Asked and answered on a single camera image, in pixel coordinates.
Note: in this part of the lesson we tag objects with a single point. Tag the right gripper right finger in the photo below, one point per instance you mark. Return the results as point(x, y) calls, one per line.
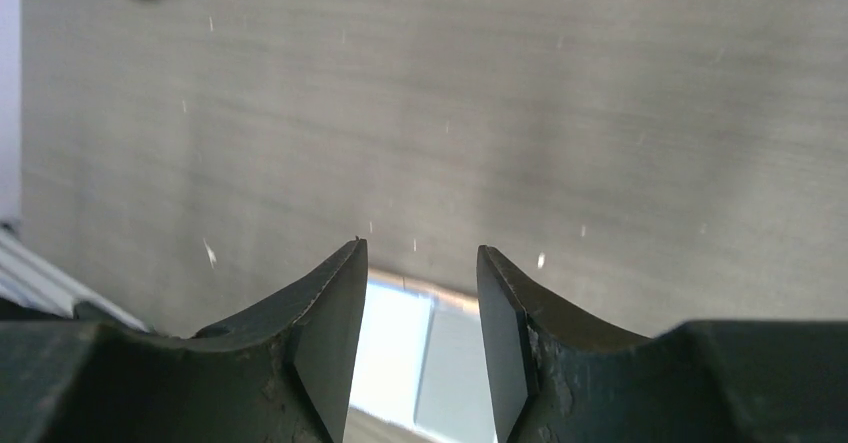
point(558, 373)

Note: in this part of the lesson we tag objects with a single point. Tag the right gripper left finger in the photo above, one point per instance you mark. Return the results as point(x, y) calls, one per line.
point(280, 370)

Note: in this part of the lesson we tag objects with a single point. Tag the beige card holder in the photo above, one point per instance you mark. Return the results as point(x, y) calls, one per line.
point(420, 371)

